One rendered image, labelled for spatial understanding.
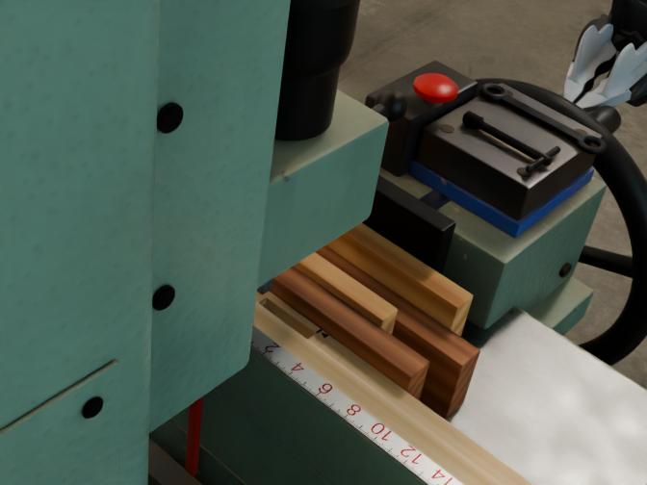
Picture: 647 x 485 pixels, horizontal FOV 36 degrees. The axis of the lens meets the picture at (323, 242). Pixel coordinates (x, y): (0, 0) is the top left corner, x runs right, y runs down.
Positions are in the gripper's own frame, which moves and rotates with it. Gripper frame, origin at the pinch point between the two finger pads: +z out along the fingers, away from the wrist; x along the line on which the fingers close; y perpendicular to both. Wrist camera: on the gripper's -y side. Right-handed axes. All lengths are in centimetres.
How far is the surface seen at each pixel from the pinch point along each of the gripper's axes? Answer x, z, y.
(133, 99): 11, 46, 48
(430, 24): -112, -117, -141
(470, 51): -95, -114, -140
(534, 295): 9.7, 20.6, 4.7
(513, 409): 14.9, 30.8, 9.4
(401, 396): 11.2, 36.7, 15.8
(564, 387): 16.2, 26.9, 8.0
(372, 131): 3.9, 29.5, 26.8
